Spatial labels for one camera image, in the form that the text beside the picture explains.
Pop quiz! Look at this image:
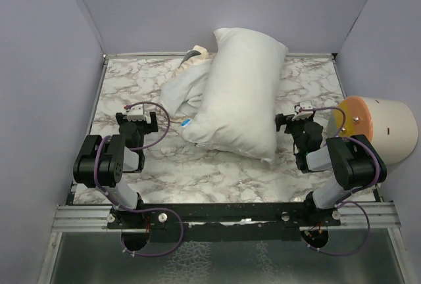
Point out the white pillow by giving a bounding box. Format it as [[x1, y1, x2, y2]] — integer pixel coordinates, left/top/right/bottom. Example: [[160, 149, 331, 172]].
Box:
[[182, 28, 288, 164]]

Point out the grey pillowcase with cream trim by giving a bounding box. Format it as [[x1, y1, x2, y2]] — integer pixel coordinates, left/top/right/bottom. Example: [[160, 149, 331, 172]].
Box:
[[159, 45, 216, 121]]

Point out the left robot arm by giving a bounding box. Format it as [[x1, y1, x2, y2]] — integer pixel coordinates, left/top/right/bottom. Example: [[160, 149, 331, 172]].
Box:
[[73, 112, 159, 228]]

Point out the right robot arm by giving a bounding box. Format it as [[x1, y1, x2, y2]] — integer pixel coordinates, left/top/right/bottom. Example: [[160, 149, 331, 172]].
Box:
[[275, 108, 387, 225]]

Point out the white cylindrical bin orange base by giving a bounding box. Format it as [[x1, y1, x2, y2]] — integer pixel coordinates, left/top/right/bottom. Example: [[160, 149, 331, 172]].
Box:
[[326, 96, 418, 166]]

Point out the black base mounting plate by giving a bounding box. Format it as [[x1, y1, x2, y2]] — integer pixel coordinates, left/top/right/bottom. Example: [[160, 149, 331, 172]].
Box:
[[107, 202, 340, 243]]

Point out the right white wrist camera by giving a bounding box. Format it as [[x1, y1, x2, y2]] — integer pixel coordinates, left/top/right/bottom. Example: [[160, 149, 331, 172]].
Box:
[[292, 101, 314, 120]]

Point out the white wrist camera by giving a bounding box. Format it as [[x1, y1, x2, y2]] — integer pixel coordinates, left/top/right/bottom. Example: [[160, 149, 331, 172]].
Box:
[[292, 101, 314, 120], [126, 105, 146, 122]]

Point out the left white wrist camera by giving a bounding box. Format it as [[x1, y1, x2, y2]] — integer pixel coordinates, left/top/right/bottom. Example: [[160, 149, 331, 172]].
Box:
[[126, 105, 146, 122]]

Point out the aluminium rail frame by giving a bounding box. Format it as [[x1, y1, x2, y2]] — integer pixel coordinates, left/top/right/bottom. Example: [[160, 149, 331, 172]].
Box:
[[53, 53, 401, 232]]

